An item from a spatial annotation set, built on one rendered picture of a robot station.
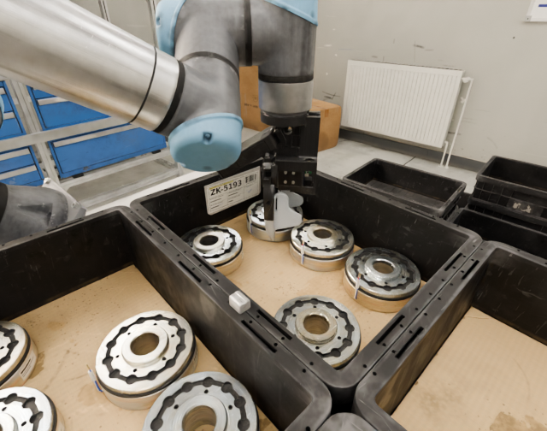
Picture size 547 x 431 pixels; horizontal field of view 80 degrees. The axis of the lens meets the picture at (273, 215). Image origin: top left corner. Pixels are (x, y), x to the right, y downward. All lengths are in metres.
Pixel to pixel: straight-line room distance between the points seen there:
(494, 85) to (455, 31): 0.51
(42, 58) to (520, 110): 3.06
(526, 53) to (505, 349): 2.76
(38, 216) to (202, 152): 0.40
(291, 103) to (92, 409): 0.41
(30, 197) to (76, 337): 0.28
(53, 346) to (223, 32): 0.42
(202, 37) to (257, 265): 0.32
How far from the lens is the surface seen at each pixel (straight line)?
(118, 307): 0.51
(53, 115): 2.25
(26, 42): 0.32
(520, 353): 0.51
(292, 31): 0.44
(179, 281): 0.41
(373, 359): 0.30
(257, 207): 0.61
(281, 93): 0.45
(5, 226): 0.66
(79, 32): 0.32
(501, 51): 3.15
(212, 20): 0.43
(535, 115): 3.16
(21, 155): 2.24
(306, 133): 0.48
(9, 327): 0.50
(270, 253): 0.55
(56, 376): 0.47
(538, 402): 0.47
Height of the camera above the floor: 1.17
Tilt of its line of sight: 32 degrees down
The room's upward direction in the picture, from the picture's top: straight up
